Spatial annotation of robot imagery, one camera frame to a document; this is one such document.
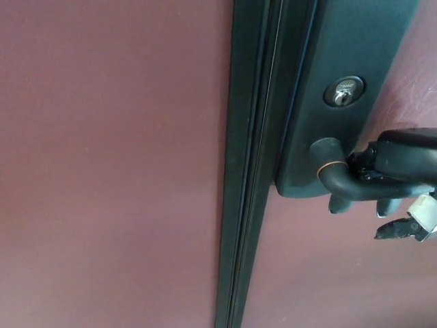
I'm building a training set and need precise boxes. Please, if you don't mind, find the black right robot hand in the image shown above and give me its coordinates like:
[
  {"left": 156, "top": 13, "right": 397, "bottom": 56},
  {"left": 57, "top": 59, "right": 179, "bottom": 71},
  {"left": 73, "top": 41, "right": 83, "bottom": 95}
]
[{"left": 327, "top": 128, "right": 437, "bottom": 242}]

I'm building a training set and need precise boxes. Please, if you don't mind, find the black lever door handle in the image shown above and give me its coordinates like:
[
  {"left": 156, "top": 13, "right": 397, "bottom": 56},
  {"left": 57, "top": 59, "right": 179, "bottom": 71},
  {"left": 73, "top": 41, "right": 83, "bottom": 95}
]
[{"left": 309, "top": 136, "right": 435, "bottom": 203}]

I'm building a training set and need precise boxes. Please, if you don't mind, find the black door edge strip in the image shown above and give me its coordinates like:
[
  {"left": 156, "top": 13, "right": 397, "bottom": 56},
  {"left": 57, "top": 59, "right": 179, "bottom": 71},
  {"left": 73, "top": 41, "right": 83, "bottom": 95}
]
[
  {"left": 214, "top": 0, "right": 284, "bottom": 328},
  {"left": 230, "top": 0, "right": 320, "bottom": 328}
]

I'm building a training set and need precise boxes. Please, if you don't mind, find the silver lock cylinder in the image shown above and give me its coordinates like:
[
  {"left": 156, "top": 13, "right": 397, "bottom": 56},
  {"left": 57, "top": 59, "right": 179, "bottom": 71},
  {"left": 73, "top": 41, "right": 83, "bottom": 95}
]
[{"left": 323, "top": 77, "right": 367, "bottom": 109}]

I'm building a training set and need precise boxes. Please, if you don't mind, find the black handle backplate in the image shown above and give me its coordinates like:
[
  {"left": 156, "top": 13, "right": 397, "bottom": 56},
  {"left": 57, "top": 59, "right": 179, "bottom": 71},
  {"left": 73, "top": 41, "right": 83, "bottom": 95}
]
[{"left": 275, "top": 0, "right": 421, "bottom": 199}]

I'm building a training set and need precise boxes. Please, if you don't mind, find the maroon door with handle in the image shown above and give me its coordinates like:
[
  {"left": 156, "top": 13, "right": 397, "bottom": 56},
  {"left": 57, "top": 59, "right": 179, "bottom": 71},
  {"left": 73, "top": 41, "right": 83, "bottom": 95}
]
[{"left": 240, "top": 0, "right": 437, "bottom": 328}]

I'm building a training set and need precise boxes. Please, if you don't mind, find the maroon door without handle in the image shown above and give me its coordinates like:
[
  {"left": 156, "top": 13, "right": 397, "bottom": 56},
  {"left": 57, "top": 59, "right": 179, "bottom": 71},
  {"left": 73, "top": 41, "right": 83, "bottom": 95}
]
[{"left": 0, "top": 0, "right": 237, "bottom": 328}]

